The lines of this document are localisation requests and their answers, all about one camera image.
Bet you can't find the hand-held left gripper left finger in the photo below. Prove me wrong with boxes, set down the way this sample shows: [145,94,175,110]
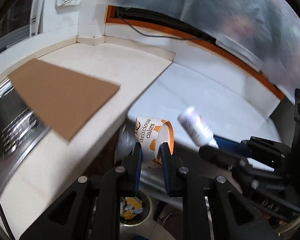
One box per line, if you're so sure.
[19,142,143,240]

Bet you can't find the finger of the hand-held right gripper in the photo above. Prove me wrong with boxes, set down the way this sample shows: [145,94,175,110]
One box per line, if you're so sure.
[198,145,243,172]
[213,135,255,158]

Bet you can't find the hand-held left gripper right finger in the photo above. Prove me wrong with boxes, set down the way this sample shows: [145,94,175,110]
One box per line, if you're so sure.
[159,142,280,240]

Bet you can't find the white orange paper cup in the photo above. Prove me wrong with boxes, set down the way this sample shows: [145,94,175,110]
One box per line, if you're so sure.
[135,116,175,170]

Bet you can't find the small white bottle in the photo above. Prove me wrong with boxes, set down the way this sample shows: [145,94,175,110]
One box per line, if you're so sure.
[177,107,219,148]

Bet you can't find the round trash can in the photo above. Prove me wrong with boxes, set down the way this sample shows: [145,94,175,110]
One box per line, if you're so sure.
[120,191,154,227]

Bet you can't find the foil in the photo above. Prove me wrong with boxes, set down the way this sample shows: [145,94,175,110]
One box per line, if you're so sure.
[125,204,143,215]

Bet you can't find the clear plastic bag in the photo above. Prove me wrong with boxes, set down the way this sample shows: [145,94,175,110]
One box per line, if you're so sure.
[115,125,138,160]

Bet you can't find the brown cardboard sheet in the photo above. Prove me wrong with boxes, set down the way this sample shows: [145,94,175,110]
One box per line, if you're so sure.
[8,59,122,141]

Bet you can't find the translucent plastic sheet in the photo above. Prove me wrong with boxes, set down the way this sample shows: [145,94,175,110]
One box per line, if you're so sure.
[115,0,300,98]

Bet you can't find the steel sink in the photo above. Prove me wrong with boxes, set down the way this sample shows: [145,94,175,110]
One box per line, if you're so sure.
[0,77,50,180]

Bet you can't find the window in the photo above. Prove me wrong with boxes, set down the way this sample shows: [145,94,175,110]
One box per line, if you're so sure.
[0,0,45,58]

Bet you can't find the orange wooden frame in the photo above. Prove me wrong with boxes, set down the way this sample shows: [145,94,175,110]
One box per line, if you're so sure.
[105,5,285,100]

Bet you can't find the black cable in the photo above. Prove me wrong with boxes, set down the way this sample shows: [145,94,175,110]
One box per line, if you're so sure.
[116,6,215,42]

